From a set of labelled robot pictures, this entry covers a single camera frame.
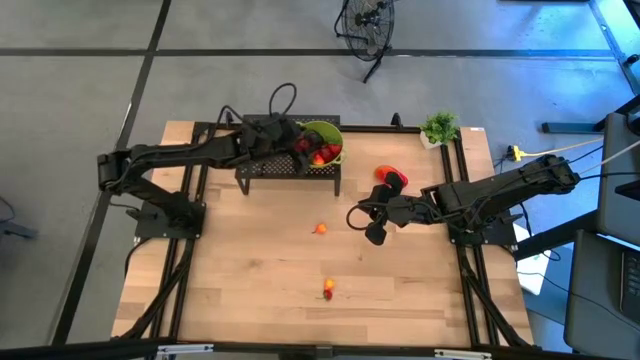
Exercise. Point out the dark grey side desk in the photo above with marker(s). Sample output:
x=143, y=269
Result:
x=595, y=300

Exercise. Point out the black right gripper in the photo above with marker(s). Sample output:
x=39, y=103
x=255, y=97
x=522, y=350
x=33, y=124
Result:
x=397, y=210

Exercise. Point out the silver metal bracket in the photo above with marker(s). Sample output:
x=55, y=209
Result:
x=185, y=349
x=462, y=354

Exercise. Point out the black floor fan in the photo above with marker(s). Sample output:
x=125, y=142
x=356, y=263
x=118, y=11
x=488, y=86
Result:
x=367, y=20

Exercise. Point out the black desk leg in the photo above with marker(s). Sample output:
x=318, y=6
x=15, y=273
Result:
x=560, y=235

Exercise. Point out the green plant in white pot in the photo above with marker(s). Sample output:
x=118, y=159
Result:
x=440, y=129

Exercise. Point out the green plastic colander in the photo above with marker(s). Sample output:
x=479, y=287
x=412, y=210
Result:
x=332, y=132

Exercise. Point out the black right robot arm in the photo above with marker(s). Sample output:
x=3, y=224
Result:
x=495, y=192

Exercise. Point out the white floor box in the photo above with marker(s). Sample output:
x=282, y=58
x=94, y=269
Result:
x=532, y=275

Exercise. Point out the black perforated metal shelf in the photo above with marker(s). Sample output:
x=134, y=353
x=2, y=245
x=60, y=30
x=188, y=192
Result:
x=270, y=167

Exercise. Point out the grey chair base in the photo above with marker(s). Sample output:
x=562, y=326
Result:
x=15, y=230

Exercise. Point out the small orange peach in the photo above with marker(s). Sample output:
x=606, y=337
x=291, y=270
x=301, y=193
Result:
x=329, y=284
x=318, y=159
x=320, y=229

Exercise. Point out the yellow power strip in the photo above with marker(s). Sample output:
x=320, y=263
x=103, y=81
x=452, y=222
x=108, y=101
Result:
x=515, y=153

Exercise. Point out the black aluminium table frame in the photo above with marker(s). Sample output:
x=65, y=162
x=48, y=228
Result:
x=380, y=128

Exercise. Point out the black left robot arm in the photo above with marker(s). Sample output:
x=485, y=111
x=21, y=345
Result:
x=175, y=152

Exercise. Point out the dark floor foot bar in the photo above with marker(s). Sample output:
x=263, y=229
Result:
x=570, y=128

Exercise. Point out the long red bell pepper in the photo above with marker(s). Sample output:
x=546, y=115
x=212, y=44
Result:
x=382, y=172

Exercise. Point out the black overhead frame beam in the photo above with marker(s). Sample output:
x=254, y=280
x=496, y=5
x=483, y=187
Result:
x=75, y=352

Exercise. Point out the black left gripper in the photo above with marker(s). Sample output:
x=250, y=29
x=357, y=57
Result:
x=272, y=135

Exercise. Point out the red strawberry long green stem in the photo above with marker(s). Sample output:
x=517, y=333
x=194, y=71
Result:
x=327, y=294

